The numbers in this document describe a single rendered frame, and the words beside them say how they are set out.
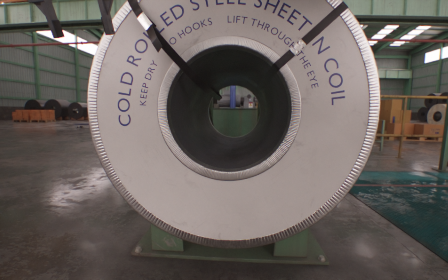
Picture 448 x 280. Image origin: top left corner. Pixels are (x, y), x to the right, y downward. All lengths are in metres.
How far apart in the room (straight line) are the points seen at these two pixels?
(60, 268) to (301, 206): 1.19
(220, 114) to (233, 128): 0.28
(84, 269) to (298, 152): 1.15
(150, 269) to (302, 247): 0.78
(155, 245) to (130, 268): 0.16
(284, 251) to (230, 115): 2.43
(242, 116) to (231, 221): 2.52
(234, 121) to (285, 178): 2.51
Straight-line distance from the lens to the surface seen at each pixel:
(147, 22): 0.96
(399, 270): 1.52
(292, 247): 1.32
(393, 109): 10.53
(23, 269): 1.56
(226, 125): 3.39
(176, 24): 0.98
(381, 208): 2.26
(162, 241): 1.34
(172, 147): 0.94
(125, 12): 1.07
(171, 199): 1.00
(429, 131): 8.77
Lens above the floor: 0.77
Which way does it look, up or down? 7 degrees down
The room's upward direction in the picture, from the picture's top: 1 degrees clockwise
